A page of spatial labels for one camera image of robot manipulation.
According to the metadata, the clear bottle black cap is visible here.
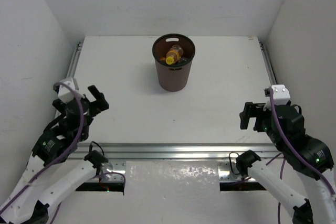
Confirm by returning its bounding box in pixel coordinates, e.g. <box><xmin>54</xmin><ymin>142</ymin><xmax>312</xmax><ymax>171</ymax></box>
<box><xmin>177</xmin><ymin>57</ymin><xmax>188</xmax><ymax>65</ymax></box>

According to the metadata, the clear bottle yellow cap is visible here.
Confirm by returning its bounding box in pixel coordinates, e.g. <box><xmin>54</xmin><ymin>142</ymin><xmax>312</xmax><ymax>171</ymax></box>
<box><xmin>165</xmin><ymin>45</ymin><xmax>184</xmax><ymax>65</ymax></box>

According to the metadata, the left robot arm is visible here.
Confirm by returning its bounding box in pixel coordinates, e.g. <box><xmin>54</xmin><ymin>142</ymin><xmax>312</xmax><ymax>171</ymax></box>
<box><xmin>1</xmin><ymin>81</ymin><xmax>109</xmax><ymax>223</ymax></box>

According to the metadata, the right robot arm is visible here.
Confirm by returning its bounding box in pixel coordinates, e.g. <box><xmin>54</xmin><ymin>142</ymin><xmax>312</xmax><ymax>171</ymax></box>
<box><xmin>236</xmin><ymin>101</ymin><xmax>335</xmax><ymax>223</ymax></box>

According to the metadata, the dark brown plastic bin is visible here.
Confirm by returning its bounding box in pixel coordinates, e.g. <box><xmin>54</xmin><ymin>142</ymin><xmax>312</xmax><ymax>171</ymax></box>
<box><xmin>152</xmin><ymin>34</ymin><xmax>196</xmax><ymax>92</ymax></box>

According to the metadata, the white foam cover sheet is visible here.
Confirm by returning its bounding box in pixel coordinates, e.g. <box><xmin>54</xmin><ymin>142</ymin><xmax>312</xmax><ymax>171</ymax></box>
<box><xmin>124</xmin><ymin>161</ymin><xmax>219</xmax><ymax>200</ymax></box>

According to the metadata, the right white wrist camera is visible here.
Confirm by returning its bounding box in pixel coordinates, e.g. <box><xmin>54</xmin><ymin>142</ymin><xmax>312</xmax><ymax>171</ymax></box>
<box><xmin>264</xmin><ymin>84</ymin><xmax>290</xmax><ymax>105</ymax></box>

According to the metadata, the aluminium table frame rail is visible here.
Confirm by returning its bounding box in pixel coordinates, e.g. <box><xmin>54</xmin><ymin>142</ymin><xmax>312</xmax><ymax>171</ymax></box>
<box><xmin>7</xmin><ymin>36</ymin><xmax>292</xmax><ymax>224</ymax></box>

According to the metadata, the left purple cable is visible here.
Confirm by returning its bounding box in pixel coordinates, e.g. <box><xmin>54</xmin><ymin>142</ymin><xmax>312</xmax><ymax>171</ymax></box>
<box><xmin>0</xmin><ymin>81</ymin><xmax>127</xmax><ymax>224</ymax></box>

